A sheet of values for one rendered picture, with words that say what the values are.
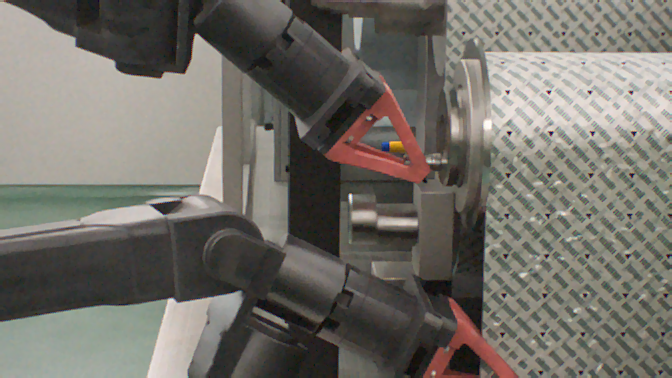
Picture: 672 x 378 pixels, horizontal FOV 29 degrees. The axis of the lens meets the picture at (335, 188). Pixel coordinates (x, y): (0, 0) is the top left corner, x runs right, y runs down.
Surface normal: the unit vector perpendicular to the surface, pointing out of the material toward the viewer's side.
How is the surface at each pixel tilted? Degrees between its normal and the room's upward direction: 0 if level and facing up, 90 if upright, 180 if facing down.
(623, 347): 90
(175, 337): 0
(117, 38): 100
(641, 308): 90
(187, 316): 0
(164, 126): 90
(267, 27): 80
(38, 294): 92
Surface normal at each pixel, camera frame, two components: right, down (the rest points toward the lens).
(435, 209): 0.04, 0.21
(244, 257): 0.39, 0.18
